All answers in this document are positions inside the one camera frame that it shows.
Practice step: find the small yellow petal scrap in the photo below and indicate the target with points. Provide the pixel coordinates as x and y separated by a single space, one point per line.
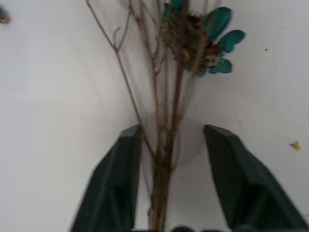
296 145

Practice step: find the teal dried flower bouquet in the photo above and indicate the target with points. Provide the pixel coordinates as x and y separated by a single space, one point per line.
161 169

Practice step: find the dark dried flower bit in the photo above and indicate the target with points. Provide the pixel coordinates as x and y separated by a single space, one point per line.
4 16

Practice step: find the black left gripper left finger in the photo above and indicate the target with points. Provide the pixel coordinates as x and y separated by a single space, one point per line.
113 183

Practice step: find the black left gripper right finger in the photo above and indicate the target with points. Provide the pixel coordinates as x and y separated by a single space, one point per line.
241 178

